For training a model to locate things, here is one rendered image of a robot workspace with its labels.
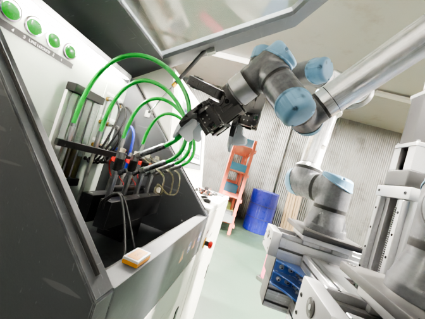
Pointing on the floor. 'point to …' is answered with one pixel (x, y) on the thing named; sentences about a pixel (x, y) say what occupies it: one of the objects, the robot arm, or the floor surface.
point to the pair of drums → (260, 211)
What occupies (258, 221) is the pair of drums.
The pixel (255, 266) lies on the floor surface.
